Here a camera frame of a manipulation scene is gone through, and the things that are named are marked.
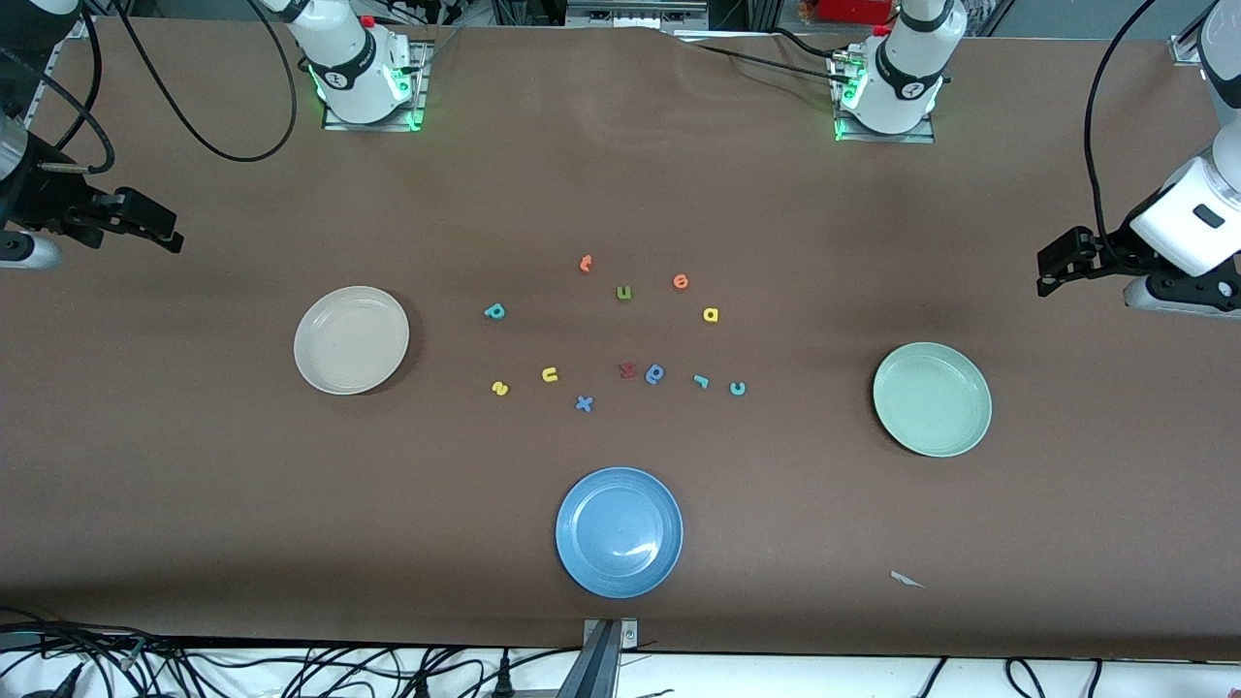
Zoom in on green round plate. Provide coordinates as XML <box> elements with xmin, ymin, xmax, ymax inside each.
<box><xmin>872</xmin><ymin>341</ymin><xmax>994</xmax><ymax>459</ymax></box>

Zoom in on beige round plate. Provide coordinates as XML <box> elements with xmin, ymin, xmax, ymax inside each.
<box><xmin>293</xmin><ymin>285</ymin><xmax>411</xmax><ymax>397</ymax></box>

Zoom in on red box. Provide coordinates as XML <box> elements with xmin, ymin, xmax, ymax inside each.
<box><xmin>817</xmin><ymin>0</ymin><xmax>898</xmax><ymax>25</ymax></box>

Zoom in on blue round plate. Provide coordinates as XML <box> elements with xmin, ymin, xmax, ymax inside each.
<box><xmin>555</xmin><ymin>466</ymin><xmax>684</xmax><ymax>599</ymax></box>

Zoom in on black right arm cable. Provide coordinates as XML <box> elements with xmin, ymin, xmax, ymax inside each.
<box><xmin>82</xmin><ymin>0</ymin><xmax>298</xmax><ymax>163</ymax></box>

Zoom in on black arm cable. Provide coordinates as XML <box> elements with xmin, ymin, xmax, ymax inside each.
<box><xmin>1085</xmin><ymin>0</ymin><xmax>1160</xmax><ymax>248</ymax></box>
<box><xmin>82</xmin><ymin>0</ymin><xmax>298</xmax><ymax>163</ymax></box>

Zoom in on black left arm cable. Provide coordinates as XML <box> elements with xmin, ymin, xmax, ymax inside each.
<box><xmin>1085</xmin><ymin>0</ymin><xmax>1160</xmax><ymax>248</ymax></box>

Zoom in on tangled black floor cables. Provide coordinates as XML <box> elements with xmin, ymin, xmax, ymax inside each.
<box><xmin>0</xmin><ymin>606</ymin><xmax>224</xmax><ymax>698</ymax></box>

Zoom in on aluminium frame rail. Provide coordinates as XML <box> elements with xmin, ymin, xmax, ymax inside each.
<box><xmin>565</xmin><ymin>0</ymin><xmax>711</xmax><ymax>32</ymax></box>

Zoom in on metal table bracket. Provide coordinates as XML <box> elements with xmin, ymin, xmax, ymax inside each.
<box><xmin>582</xmin><ymin>619</ymin><xmax>639</xmax><ymax>698</ymax></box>

